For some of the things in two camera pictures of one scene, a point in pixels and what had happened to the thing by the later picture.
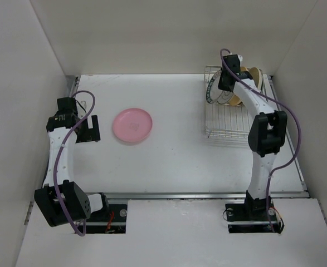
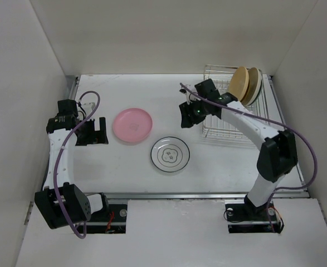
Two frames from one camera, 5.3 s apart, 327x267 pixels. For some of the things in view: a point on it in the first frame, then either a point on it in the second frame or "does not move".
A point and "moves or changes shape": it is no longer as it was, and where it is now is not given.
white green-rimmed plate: [214, 93] moves or changes shape
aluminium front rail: [191, 195] does not move
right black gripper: [221, 85] to [185, 109]
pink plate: [132, 124] does not move
